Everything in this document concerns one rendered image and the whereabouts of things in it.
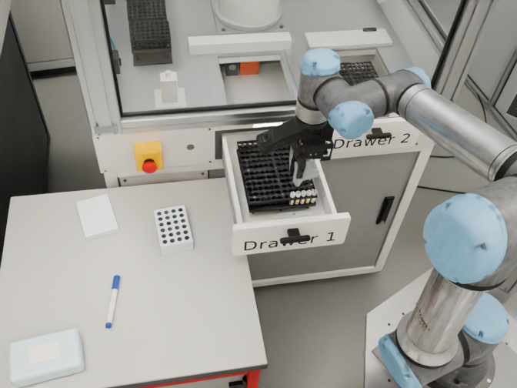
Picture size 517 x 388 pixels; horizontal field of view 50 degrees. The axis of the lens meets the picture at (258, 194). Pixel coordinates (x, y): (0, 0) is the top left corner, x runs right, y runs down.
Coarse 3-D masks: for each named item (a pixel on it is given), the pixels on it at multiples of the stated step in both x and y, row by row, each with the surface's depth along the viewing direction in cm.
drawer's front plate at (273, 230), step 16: (240, 224) 130; (256, 224) 131; (272, 224) 131; (288, 224) 131; (304, 224) 132; (320, 224) 134; (336, 224) 135; (240, 240) 133; (256, 240) 134; (272, 240) 135; (320, 240) 139; (336, 240) 140
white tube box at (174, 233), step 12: (156, 216) 147; (168, 216) 147; (180, 216) 149; (156, 228) 147; (168, 228) 145; (180, 228) 145; (168, 240) 142; (180, 240) 144; (192, 240) 142; (168, 252) 143
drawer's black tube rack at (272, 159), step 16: (256, 144) 152; (240, 160) 152; (256, 160) 148; (272, 160) 148; (288, 160) 149; (256, 176) 144; (272, 176) 148; (288, 176) 149; (256, 192) 141; (272, 192) 145; (288, 192) 141; (256, 208) 142; (272, 208) 142; (288, 208) 143
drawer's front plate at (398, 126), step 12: (384, 120) 157; (396, 120) 158; (336, 132) 157; (384, 132) 160; (396, 132) 161; (408, 132) 162; (336, 144) 160; (384, 144) 164; (396, 144) 165; (408, 144) 166
